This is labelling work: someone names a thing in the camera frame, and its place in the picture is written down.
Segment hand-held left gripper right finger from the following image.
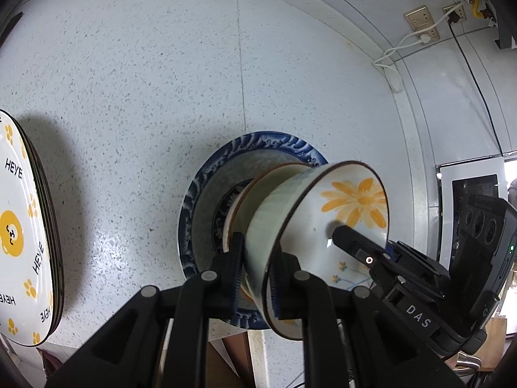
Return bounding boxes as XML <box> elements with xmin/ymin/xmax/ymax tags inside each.
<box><xmin>269</xmin><ymin>244</ymin><xmax>467</xmax><ymax>388</ymax></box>

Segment wall socket with white plug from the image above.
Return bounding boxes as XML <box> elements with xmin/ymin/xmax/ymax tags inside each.
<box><xmin>416</xmin><ymin>27</ymin><xmax>442</xmax><ymax>44</ymax></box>

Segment brown wooden cabinet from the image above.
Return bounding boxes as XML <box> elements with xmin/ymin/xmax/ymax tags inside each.
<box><xmin>208</xmin><ymin>331</ymin><xmax>255</xmax><ymax>388</ymax></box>

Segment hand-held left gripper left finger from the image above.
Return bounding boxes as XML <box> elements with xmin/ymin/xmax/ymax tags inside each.
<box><xmin>46</xmin><ymin>232</ymin><xmax>246</xmax><ymax>388</ymax></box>

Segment blue rim ceramic bowl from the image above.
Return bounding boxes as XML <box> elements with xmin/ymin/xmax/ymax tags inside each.
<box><xmin>178</xmin><ymin>131</ymin><xmax>330</xmax><ymax>331</ymax></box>

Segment dark wall box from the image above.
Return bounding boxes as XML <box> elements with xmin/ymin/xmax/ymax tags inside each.
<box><xmin>460</xmin><ymin>0</ymin><xmax>517</xmax><ymax>51</ymax></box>

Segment black wall cable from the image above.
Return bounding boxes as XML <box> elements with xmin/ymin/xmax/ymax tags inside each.
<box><xmin>448</xmin><ymin>12</ymin><xmax>505</xmax><ymax>157</ymax></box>

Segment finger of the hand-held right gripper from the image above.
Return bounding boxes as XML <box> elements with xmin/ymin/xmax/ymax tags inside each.
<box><xmin>331</xmin><ymin>224</ymin><xmax>400</xmax><ymax>292</ymax></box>
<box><xmin>384</xmin><ymin>240</ymin><xmax>405</xmax><ymax>263</ymax></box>

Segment white cable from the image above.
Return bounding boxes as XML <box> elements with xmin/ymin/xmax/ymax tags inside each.
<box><xmin>372</xmin><ymin>3</ymin><xmax>463</xmax><ymax>92</ymax></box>

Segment beige wall socket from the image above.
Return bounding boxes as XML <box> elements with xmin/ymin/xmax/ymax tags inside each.
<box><xmin>405</xmin><ymin>6</ymin><xmax>434</xmax><ymax>31</ymax></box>

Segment wall socket with black plug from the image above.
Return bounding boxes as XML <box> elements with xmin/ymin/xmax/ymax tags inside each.
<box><xmin>441</xmin><ymin>3</ymin><xmax>468</xmax><ymax>24</ymax></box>

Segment white kitchen appliance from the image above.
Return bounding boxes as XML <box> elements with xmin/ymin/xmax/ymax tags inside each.
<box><xmin>436</xmin><ymin>151</ymin><xmax>517</xmax><ymax>284</ymax></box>

